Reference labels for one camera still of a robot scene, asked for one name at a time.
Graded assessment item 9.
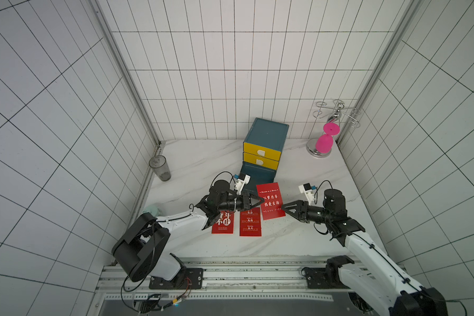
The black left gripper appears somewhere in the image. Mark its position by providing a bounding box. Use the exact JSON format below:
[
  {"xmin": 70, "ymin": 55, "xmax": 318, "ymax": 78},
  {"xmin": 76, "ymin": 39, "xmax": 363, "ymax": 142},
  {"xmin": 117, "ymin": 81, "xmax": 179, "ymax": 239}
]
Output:
[{"xmin": 219, "ymin": 191, "xmax": 265, "ymax": 211}]

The red postcard from bottom drawer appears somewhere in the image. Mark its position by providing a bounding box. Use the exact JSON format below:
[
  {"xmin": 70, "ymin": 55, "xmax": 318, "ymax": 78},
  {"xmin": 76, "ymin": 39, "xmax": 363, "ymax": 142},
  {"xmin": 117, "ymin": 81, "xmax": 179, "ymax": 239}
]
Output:
[{"xmin": 257, "ymin": 182, "xmax": 286, "ymax": 221}]

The teal bottom drawer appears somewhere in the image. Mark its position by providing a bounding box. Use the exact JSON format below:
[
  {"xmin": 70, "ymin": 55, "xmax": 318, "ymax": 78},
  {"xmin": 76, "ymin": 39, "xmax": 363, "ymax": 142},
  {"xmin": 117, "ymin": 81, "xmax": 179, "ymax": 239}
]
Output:
[{"xmin": 240, "ymin": 161, "xmax": 277, "ymax": 194}]

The red postcard with white characters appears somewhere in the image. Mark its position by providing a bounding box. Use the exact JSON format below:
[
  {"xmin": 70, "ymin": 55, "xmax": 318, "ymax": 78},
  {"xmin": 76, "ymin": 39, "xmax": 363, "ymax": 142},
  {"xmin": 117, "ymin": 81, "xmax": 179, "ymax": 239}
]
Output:
[{"xmin": 211, "ymin": 211, "xmax": 234, "ymax": 234}]

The teal drawer cabinet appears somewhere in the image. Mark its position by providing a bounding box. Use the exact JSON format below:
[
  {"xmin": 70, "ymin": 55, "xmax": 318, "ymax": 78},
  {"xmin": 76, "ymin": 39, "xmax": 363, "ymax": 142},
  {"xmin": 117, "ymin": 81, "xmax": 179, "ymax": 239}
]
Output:
[{"xmin": 242, "ymin": 117, "xmax": 290, "ymax": 182}]

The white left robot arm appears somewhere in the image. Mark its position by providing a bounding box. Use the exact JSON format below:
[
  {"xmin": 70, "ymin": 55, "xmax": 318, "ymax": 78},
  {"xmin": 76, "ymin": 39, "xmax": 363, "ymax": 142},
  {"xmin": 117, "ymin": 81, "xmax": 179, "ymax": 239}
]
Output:
[{"xmin": 111, "ymin": 180, "xmax": 265, "ymax": 289}]

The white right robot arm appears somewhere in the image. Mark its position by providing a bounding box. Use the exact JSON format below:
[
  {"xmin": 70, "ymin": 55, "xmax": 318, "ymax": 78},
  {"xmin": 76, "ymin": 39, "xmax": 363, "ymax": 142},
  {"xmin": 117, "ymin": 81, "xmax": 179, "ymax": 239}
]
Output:
[{"xmin": 282, "ymin": 189, "xmax": 448, "ymax": 315}]

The pale green round container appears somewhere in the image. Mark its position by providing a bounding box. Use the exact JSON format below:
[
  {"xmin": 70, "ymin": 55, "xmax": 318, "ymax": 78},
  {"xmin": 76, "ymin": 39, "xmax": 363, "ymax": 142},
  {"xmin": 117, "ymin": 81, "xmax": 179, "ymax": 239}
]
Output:
[{"xmin": 142, "ymin": 204, "xmax": 163, "ymax": 217}]

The clear plastic cup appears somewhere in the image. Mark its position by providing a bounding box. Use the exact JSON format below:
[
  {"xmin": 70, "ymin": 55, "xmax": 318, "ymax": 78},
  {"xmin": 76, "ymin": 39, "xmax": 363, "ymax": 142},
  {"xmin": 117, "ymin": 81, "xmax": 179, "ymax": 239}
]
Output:
[{"xmin": 149, "ymin": 155, "xmax": 171, "ymax": 182}]

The chrome stand with pink cups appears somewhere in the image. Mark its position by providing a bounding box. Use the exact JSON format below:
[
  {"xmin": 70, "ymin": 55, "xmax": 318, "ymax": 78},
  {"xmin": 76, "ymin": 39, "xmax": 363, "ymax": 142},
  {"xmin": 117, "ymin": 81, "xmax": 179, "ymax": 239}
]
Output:
[{"xmin": 306, "ymin": 99, "xmax": 360, "ymax": 158}]

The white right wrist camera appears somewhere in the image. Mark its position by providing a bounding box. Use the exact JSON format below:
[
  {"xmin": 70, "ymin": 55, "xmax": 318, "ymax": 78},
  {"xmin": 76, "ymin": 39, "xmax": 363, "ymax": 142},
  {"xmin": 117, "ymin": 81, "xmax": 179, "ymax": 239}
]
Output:
[{"xmin": 298, "ymin": 183, "xmax": 317, "ymax": 205}]

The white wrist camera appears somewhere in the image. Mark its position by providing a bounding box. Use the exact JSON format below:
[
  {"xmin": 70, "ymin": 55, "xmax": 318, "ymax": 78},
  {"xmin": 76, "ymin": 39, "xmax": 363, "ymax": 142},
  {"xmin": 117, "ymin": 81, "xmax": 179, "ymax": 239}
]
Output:
[
  {"xmin": 234, "ymin": 173, "xmax": 251, "ymax": 196},
  {"xmin": 298, "ymin": 183, "xmax": 317, "ymax": 205}
]

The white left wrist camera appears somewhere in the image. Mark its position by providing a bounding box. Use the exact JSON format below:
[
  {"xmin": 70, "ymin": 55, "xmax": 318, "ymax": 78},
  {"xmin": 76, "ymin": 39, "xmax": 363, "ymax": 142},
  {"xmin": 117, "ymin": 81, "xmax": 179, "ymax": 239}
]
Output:
[{"xmin": 234, "ymin": 173, "xmax": 251, "ymax": 196}]

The metal base rail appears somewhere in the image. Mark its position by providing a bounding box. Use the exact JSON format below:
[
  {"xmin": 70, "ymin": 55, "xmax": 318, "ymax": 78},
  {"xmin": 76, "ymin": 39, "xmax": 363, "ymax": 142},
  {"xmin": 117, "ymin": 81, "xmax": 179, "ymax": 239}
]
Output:
[{"xmin": 96, "ymin": 254, "xmax": 413, "ymax": 303}]

